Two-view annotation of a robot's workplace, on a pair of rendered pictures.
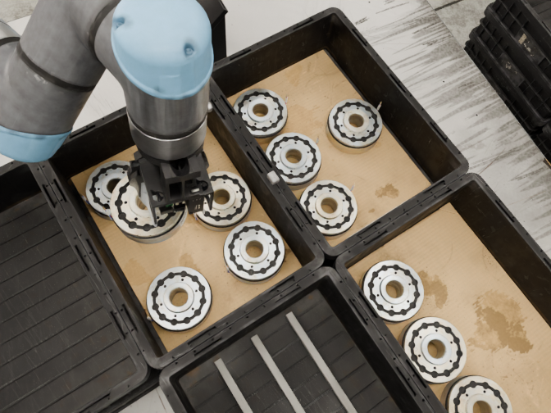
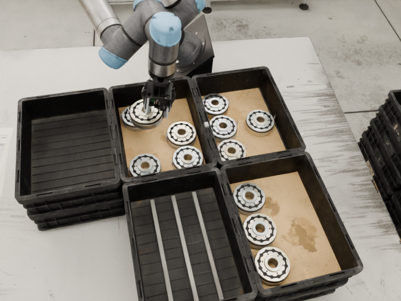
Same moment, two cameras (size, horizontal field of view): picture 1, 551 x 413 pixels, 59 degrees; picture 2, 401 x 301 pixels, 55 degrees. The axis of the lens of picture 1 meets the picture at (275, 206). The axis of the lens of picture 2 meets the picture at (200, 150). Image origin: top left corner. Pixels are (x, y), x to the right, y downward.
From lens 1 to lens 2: 59 cm
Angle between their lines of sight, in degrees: 18
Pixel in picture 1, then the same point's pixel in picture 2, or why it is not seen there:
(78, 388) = not seen: hidden behind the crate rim
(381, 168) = (267, 146)
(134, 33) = (156, 21)
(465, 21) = not seen: hidden behind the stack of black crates
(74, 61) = (137, 32)
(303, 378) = (190, 223)
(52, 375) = (77, 181)
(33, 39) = (127, 23)
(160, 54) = (162, 28)
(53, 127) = (122, 55)
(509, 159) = (350, 173)
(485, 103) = (346, 143)
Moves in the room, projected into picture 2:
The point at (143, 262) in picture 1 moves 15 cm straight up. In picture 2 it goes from (135, 150) to (130, 123)
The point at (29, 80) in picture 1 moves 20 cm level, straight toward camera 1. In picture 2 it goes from (121, 36) to (136, 89)
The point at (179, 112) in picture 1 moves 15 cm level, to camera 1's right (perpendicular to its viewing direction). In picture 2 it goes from (163, 52) to (217, 76)
